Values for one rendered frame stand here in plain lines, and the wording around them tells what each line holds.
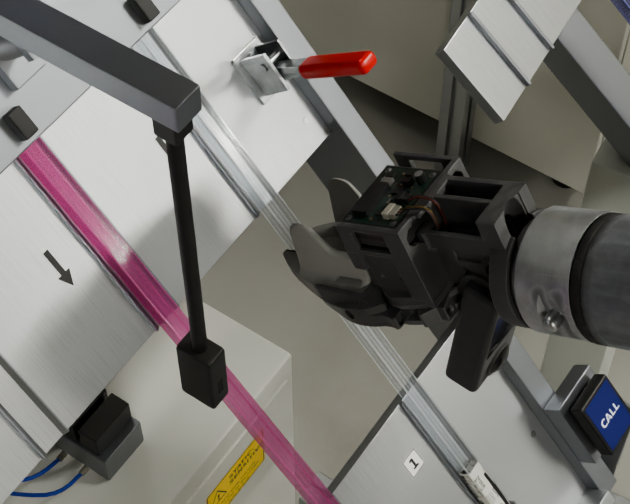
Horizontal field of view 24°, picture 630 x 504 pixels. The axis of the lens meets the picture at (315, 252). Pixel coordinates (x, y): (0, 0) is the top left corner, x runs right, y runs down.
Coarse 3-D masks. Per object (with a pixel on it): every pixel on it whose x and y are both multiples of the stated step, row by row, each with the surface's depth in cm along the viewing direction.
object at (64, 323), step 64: (192, 0) 96; (192, 64) 96; (64, 128) 90; (128, 128) 93; (256, 128) 99; (320, 128) 102; (0, 192) 87; (128, 192) 92; (192, 192) 95; (0, 256) 87; (64, 256) 89; (0, 320) 86; (64, 320) 89; (128, 320) 92; (0, 384) 86; (64, 384) 89; (0, 448) 86
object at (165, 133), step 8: (152, 120) 59; (160, 128) 59; (168, 128) 58; (184, 128) 59; (192, 128) 59; (160, 136) 59; (168, 136) 59; (176, 136) 59; (184, 136) 59; (176, 144) 59
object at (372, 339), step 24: (144, 48) 92; (168, 48) 93; (192, 120) 95; (216, 120) 95; (216, 144) 96; (240, 144) 96; (240, 168) 96; (264, 192) 97; (288, 216) 98; (288, 240) 99; (360, 336) 102; (384, 336) 103; (384, 360) 103; (408, 384) 104; (432, 408) 105; (432, 432) 106; (456, 432) 107; (456, 456) 107
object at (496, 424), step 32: (448, 352) 108; (448, 384) 108; (512, 384) 112; (384, 416) 105; (448, 416) 108; (480, 416) 110; (512, 416) 112; (384, 448) 104; (416, 448) 106; (480, 448) 110; (512, 448) 112; (544, 448) 114; (352, 480) 102; (384, 480) 104; (416, 480) 106; (448, 480) 108; (512, 480) 112; (544, 480) 114; (576, 480) 116
